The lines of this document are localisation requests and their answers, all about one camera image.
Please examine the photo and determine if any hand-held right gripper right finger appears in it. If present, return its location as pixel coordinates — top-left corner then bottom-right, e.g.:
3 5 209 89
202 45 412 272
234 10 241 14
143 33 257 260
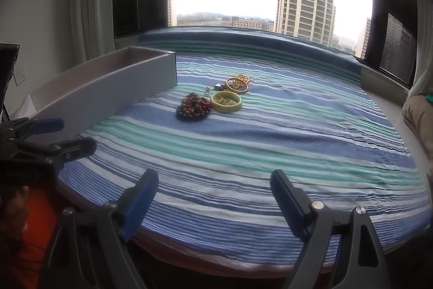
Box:
270 169 393 289

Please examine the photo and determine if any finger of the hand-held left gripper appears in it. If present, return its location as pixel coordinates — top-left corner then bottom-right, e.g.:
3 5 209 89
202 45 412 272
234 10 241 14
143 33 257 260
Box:
5 117 65 141
7 137 98 164

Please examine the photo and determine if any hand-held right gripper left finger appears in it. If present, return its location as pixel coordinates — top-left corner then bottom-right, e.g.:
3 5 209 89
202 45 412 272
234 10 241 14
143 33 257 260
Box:
41 169 159 289

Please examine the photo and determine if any long grey box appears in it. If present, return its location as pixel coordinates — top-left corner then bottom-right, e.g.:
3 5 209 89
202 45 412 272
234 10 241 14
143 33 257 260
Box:
29 46 178 141

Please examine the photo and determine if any dark red beaded bracelet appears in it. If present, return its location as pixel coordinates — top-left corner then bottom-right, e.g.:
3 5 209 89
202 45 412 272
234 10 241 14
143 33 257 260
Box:
176 92 212 122

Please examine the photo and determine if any pale green jade bangle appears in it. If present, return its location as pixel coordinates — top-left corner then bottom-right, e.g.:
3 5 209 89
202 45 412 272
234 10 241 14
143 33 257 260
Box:
210 91 243 113

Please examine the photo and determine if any gold bangle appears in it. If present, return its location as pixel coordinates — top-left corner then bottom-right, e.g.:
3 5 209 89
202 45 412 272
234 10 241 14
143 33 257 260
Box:
225 76 249 95

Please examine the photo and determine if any person's left hand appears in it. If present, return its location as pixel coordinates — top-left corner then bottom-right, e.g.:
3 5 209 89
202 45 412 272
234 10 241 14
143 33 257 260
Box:
0 187 29 242

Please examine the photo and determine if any blue green striped blanket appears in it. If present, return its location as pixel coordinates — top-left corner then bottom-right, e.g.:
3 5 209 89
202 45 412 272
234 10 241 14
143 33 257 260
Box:
56 27 430 272

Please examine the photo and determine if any grey window sill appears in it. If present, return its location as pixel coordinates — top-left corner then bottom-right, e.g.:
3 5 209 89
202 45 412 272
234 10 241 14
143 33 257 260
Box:
360 60 433 161

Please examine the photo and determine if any beige folded cloth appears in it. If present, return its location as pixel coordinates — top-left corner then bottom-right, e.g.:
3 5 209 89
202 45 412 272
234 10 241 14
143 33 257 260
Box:
401 94 433 168

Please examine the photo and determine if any smaller apartment building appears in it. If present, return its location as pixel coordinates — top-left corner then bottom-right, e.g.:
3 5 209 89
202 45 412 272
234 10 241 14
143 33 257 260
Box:
167 0 177 27

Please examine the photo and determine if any tall apartment building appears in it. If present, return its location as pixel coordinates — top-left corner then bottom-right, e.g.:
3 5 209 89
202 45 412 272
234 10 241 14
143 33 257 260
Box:
275 0 336 46

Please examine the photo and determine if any white wall socket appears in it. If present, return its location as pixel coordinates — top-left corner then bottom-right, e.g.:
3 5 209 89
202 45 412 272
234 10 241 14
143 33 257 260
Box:
14 64 27 85

